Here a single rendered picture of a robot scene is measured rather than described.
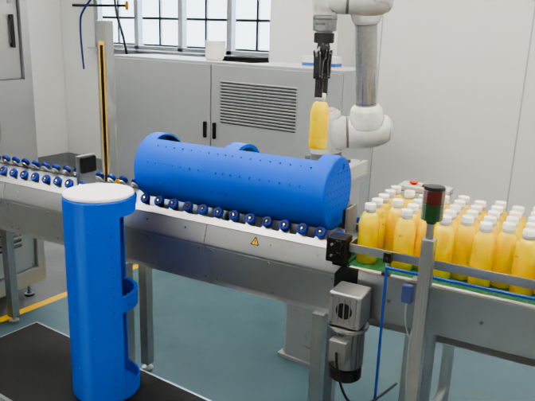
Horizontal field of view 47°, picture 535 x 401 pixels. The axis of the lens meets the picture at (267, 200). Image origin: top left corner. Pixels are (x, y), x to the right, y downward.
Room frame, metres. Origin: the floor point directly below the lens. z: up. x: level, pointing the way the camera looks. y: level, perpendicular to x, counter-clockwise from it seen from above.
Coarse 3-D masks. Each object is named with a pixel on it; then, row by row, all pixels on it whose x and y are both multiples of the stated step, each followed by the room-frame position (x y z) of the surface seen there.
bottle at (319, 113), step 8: (320, 104) 2.31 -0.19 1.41; (312, 112) 2.32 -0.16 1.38; (320, 112) 2.30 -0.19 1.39; (328, 112) 2.32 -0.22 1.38; (312, 120) 2.32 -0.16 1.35; (320, 120) 2.30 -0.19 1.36; (328, 120) 2.33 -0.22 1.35; (312, 128) 2.31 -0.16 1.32; (320, 128) 2.30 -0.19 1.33; (312, 136) 2.31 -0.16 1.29; (320, 136) 2.30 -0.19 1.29; (312, 144) 2.31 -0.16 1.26; (320, 144) 2.31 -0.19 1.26
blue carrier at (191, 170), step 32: (160, 160) 2.46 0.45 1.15; (192, 160) 2.40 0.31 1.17; (224, 160) 2.34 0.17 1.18; (256, 160) 2.29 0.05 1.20; (288, 160) 2.25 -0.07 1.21; (320, 160) 2.21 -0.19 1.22; (160, 192) 2.49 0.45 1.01; (192, 192) 2.39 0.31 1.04; (224, 192) 2.31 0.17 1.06; (256, 192) 2.24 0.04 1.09; (288, 192) 2.17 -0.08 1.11; (320, 192) 2.12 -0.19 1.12; (320, 224) 2.16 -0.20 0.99
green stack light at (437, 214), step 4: (424, 204) 1.70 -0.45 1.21; (428, 204) 1.69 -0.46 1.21; (424, 208) 1.70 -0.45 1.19; (428, 208) 1.69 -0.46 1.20; (432, 208) 1.68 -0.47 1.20; (436, 208) 1.68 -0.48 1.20; (440, 208) 1.68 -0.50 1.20; (424, 212) 1.69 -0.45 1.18; (428, 212) 1.68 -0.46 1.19; (432, 212) 1.68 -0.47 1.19; (436, 212) 1.68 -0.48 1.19; (440, 212) 1.68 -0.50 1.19; (420, 216) 1.71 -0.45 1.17; (424, 216) 1.69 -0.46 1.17; (428, 216) 1.68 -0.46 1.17; (432, 216) 1.68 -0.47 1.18; (436, 216) 1.68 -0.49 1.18; (440, 216) 1.69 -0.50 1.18; (424, 220) 1.69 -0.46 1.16; (428, 220) 1.68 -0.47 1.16; (432, 220) 1.68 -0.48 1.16; (436, 220) 1.68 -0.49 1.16; (440, 220) 1.69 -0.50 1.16
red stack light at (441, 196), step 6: (426, 192) 1.70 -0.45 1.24; (432, 192) 1.68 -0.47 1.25; (438, 192) 1.68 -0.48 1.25; (444, 192) 1.69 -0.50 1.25; (426, 198) 1.69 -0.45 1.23; (432, 198) 1.68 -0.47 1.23; (438, 198) 1.68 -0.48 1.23; (444, 198) 1.69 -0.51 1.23; (432, 204) 1.68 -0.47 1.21; (438, 204) 1.68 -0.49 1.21
